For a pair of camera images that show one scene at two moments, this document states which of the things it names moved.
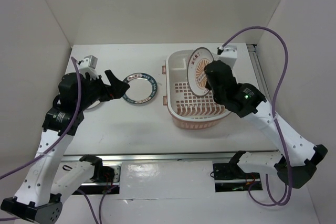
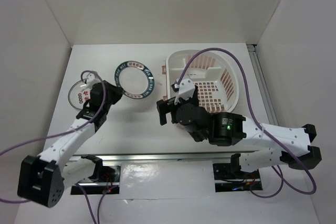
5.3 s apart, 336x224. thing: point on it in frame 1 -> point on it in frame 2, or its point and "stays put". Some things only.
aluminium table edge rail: x=264 y=156 stays put
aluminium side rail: x=263 y=85 stays put
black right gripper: x=208 y=86 -> x=163 y=107
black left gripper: x=119 y=87 -> x=117 y=92
